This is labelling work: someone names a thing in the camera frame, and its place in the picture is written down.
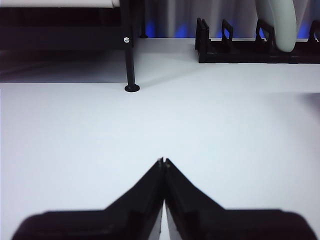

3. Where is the black dish rack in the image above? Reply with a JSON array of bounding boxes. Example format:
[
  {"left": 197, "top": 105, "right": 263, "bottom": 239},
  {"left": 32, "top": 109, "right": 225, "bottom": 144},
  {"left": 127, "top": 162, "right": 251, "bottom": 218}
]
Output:
[{"left": 194, "top": 17, "right": 320, "bottom": 65}]

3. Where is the pale green plate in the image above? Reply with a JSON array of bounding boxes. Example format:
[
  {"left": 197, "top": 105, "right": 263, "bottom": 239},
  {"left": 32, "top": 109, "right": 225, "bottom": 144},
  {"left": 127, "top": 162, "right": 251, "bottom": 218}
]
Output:
[{"left": 254, "top": 0, "right": 298, "bottom": 53}]

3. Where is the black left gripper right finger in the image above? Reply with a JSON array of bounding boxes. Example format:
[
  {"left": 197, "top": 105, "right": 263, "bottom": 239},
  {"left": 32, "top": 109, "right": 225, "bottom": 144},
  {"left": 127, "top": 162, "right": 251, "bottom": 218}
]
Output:
[{"left": 164, "top": 157, "right": 316, "bottom": 240}]

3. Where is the black metal shelf frame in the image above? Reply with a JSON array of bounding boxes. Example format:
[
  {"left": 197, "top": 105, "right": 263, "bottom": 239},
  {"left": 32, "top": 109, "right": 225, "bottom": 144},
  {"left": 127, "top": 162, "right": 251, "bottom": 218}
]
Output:
[{"left": 0, "top": 0, "right": 149, "bottom": 94}]

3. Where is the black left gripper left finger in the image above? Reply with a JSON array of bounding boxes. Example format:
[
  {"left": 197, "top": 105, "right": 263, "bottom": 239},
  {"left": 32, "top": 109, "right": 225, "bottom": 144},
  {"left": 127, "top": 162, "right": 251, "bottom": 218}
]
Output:
[{"left": 11, "top": 157, "right": 165, "bottom": 240}]

